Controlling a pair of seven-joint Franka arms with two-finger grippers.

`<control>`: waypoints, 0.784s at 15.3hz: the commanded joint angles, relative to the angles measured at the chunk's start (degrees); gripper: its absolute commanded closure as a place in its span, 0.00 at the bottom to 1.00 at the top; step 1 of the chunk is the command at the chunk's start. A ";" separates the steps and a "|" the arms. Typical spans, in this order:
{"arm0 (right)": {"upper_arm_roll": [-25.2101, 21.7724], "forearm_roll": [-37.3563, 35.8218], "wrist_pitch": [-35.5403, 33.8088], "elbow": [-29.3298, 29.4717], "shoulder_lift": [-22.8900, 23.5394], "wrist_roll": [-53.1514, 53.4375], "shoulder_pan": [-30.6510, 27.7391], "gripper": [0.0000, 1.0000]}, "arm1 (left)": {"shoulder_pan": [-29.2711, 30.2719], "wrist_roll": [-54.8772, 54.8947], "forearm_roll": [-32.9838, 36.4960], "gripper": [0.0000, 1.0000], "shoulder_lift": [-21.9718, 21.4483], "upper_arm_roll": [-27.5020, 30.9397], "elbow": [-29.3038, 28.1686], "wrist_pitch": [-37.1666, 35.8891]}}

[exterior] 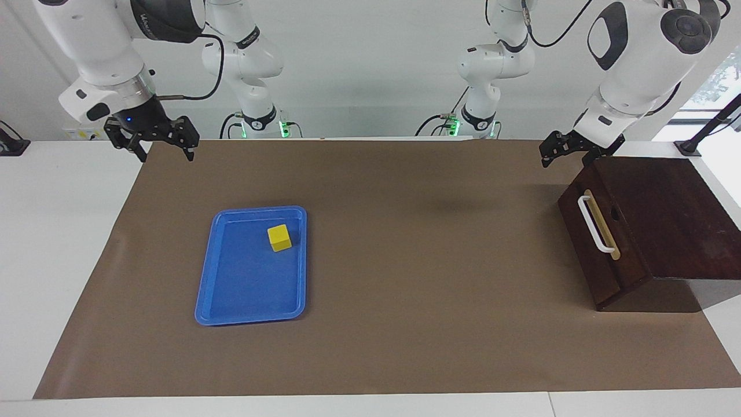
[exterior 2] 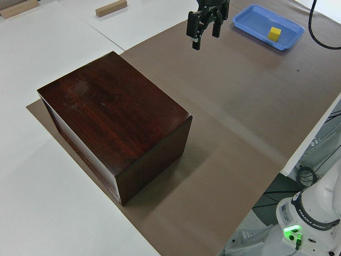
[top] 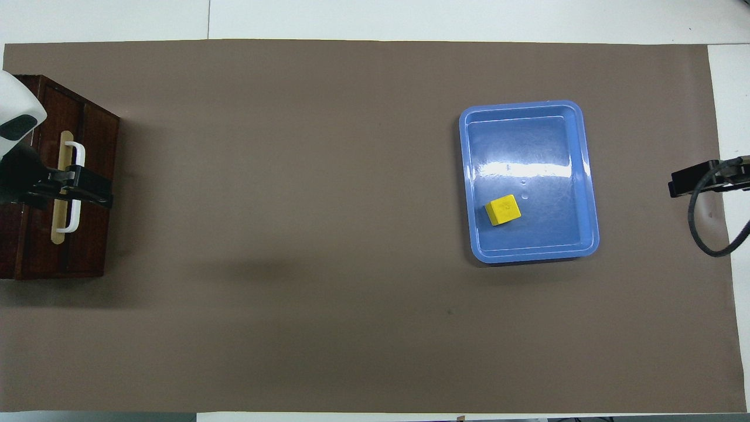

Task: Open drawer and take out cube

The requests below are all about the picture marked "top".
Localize brown table mat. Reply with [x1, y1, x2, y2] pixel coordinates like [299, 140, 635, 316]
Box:
[0, 39, 748, 414]

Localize yellow cube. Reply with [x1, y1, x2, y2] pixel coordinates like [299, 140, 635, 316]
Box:
[484, 194, 523, 227]

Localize dark wooden cabinet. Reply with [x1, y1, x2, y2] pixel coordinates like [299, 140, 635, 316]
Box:
[0, 74, 121, 281]

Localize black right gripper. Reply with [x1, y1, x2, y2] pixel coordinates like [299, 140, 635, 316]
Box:
[668, 155, 750, 199]

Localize blue plastic tray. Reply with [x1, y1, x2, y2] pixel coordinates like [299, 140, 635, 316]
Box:
[458, 100, 601, 264]

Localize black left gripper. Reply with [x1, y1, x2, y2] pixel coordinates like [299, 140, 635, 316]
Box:
[0, 144, 114, 209]

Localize wooden drawer with white handle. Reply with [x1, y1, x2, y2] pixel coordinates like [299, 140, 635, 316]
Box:
[13, 79, 87, 280]

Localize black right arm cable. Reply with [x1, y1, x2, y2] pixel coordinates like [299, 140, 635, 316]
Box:
[688, 157, 750, 258]

